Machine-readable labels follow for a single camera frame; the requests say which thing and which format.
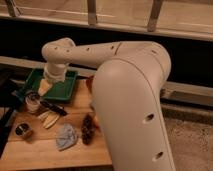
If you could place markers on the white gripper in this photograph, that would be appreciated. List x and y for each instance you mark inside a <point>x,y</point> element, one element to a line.
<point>44,87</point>

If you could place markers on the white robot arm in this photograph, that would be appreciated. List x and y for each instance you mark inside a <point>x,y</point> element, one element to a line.
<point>126,97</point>

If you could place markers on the orange bowl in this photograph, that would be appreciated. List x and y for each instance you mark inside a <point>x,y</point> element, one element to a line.
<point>89,82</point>

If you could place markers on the white mug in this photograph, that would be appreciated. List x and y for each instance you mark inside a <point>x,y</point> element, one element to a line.
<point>32,100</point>

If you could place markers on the green plastic tray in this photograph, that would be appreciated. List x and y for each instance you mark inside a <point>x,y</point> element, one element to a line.
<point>60,92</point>

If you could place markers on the pale banana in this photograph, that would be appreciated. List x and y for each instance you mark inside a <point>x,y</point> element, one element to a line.
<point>48,119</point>

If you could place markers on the small metal cup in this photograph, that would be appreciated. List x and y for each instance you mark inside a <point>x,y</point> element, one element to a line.
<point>23,130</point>

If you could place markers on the wooden table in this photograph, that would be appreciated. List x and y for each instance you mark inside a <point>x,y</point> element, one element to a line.
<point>41,151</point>

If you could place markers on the blue crumpled cloth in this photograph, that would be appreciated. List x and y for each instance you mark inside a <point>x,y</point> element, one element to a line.
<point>66,137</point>

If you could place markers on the dark grape bunch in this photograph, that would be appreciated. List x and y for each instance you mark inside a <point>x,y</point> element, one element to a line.
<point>87,130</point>

